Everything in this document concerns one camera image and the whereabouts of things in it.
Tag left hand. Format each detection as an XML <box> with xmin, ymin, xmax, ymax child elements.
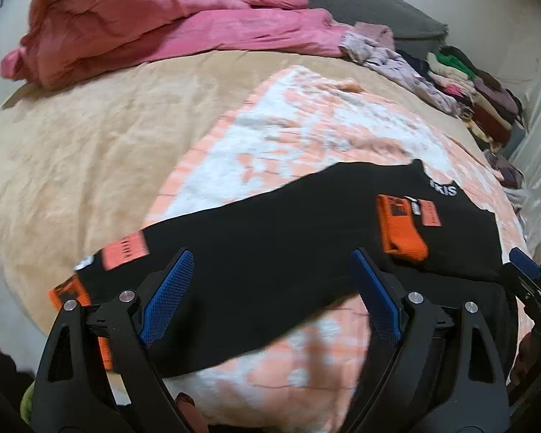
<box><xmin>175</xmin><ymin>392</ymin><xmax>209</xmax><ymax>433</ymax></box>

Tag pink quilt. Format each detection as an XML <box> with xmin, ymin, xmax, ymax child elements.
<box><xmin>0</xmin><ymin>0</ymin><xmax>350</xmax><ymax>90</ymax></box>

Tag plastic bag of clothes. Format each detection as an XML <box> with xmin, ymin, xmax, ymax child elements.
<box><xmin>484</xmin><ymin>150</ymin><xmax>529</xmax><ymax>213</ymax></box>

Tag black sweater orange cuffs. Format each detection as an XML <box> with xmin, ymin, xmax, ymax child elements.
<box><xmin>49</xmin><ymin>160</ymin><xmax>518</xmax><ymax>377</ymax></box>

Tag lilac crumpled garment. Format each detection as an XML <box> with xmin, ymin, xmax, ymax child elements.
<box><xmin>339</xmin><ymin>22</ymin><xmax>458</xmax><ymax>116</ymax></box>

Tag stack of folded clothes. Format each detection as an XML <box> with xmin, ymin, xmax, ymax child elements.
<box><xmin>399</xmin><ymin>46</ymin><xmax>526</xmax><ymax>157</ymax></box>

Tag right hand thumb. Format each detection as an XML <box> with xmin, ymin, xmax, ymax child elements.
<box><xmin>507</xmin><ymin>328</ymin><xmax>541</xmax><ymax>392</ymax></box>

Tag orange white plaid blanket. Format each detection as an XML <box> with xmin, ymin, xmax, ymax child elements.
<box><xmin>103</xmin><ymin>64</ymin><xmax>536</xmax><ymax>433</ymax></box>

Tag green fleece garment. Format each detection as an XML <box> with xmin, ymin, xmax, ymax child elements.
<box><xmin>19</xmin><ymin>382</ymin><xmax>35</xmax><ymax>425</ymax></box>

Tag grey headboard cushion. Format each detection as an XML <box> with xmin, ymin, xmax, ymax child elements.
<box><xmin>308</xmin><ymin>0</ymin><xmax>449</xmax><ymax>59</ymax></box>

